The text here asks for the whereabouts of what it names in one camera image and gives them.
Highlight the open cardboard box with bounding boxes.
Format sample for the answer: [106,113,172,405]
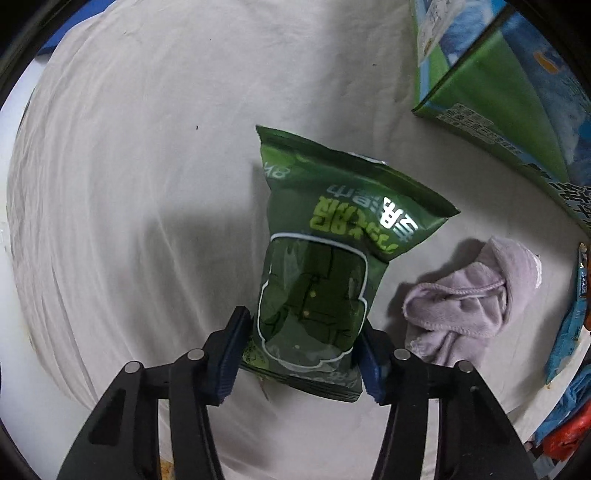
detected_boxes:
[411,1,590,231]

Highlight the red plastic bag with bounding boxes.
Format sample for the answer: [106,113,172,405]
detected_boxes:
[542,409,590,461]

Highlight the blue Nestle powder pouch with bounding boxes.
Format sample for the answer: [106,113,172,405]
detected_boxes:
[545,243,589,385]

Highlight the blue cloth on floor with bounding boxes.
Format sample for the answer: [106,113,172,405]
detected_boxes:
[533,364,590,445]

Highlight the green snack bag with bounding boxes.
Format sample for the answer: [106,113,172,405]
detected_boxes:
[242,126,457,403]

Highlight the lilac towel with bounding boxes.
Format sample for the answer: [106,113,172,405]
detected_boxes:
[402,237,543,367]

